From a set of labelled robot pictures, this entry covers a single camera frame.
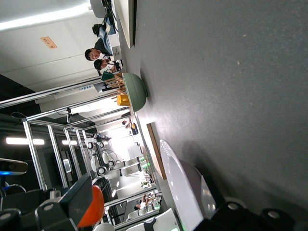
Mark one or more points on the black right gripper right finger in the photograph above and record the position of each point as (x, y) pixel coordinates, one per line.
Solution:
(228, 211)

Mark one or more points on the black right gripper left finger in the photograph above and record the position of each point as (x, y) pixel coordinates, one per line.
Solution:
(77, 195)

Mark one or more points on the orange fruit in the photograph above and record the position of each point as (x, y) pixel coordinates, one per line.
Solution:
(95, 207)

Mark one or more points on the white round plate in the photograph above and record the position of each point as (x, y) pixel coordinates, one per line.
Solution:
(183, 183)

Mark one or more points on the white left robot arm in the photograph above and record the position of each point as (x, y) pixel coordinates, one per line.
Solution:
(163, 220)

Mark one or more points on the white background robot arms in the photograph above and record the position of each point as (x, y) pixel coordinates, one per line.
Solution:
(95, 162)

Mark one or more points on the person in white shirt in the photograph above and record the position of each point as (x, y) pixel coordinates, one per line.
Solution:
(106, 65)
(143, 204)

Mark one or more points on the wooden cutting board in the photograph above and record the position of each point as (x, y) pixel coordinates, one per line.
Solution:
(156, 154)

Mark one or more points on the yellow mug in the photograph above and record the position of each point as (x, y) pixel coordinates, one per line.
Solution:
(123, 100)

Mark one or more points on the grey monitor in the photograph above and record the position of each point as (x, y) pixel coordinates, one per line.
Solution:
(98, 87)

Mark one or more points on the pale green bowl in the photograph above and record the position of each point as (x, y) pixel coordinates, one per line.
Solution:
(136, 92)

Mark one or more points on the wooden mug rack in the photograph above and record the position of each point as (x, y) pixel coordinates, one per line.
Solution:
(115, 83)

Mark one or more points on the green bag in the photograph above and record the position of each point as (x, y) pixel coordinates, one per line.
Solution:
(107, 76)

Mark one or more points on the person in dark shirt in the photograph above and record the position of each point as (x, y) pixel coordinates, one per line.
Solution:
(102, 47)

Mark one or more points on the white labelled box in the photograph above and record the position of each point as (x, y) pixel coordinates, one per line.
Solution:
(113, 45)

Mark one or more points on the aluminium frame structure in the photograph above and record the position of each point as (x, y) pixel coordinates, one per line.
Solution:
(34, 154)

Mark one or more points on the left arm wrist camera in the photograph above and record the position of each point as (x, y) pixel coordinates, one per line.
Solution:
(12, 166)

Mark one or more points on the black frame camera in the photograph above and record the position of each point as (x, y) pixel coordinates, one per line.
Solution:
(69, 115)

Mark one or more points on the orange wall sign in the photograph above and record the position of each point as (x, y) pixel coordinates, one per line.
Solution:
(48, 42)

